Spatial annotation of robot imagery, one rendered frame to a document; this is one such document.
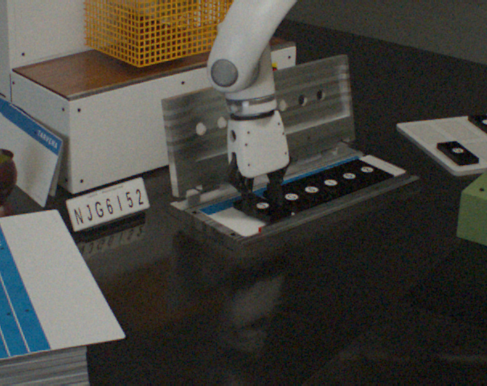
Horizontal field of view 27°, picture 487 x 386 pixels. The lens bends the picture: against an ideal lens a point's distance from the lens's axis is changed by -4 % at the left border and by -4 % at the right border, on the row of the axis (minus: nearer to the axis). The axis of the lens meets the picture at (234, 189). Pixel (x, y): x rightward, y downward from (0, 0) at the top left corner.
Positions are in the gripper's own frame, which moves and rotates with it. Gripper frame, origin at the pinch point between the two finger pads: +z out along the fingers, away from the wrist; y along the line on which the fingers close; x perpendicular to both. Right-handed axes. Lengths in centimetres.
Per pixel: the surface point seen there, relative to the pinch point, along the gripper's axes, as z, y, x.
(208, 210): 1.2, -6.4, 7.2
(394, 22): 3, 201, 151
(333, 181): 1.4, 17.6, 0.7
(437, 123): 1, 62, 12
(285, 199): 1.4, 5.7, 0.5
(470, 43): 11, 209, 118
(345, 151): 0.3, 31.6, 11.0
